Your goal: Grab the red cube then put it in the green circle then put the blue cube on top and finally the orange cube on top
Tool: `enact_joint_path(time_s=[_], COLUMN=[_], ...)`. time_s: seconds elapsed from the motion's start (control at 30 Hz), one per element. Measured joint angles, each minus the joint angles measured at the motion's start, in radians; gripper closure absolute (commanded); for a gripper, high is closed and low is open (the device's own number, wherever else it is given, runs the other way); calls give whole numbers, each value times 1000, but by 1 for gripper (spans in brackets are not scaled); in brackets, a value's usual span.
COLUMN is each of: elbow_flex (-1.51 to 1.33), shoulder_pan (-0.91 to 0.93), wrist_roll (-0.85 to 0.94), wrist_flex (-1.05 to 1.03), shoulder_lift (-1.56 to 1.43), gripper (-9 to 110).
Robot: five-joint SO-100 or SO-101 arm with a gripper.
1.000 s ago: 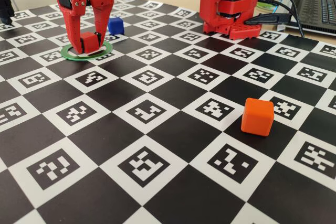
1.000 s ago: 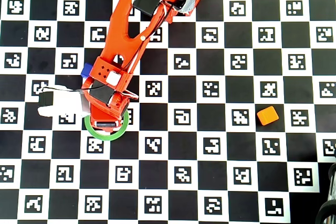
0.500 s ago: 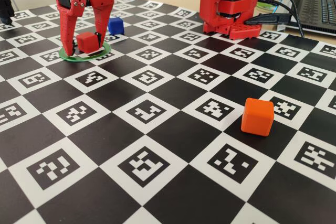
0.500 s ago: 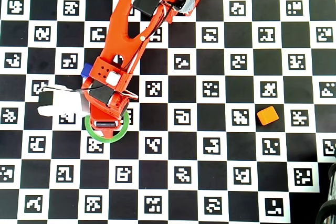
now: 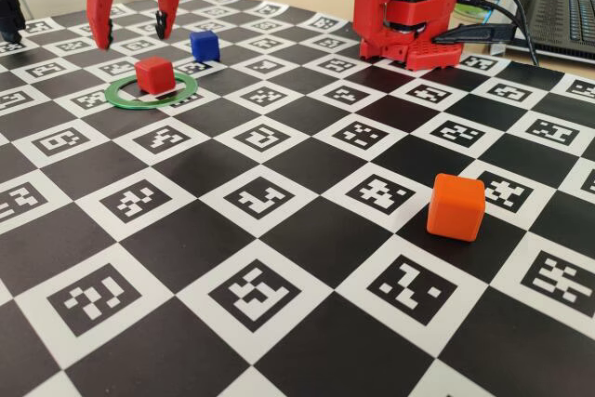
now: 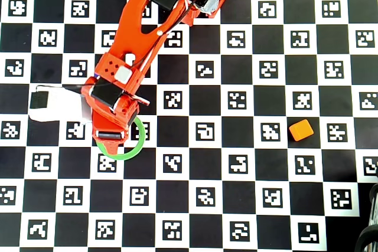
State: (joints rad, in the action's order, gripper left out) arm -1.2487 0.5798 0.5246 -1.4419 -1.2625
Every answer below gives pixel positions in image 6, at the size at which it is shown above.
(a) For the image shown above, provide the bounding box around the orange cube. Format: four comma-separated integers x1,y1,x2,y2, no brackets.
288,119,314,142

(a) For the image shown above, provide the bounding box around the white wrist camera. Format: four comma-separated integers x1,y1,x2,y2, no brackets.
28,83,89,123

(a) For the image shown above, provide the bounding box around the black white marker checkerboard mat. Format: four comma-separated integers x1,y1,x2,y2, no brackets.
0,0,378,252

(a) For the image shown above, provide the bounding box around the black tripod stand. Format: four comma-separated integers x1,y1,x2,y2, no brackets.
354,182,378,252

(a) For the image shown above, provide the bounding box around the white square connector block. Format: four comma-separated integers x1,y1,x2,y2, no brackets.
114,66,132,83

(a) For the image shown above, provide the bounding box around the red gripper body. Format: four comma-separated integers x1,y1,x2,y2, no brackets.
81,84,151,146

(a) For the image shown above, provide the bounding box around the green flat ring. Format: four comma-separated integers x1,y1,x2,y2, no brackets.
96,116,146,161

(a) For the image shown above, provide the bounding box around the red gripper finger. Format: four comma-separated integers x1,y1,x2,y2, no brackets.
101,144,124,156

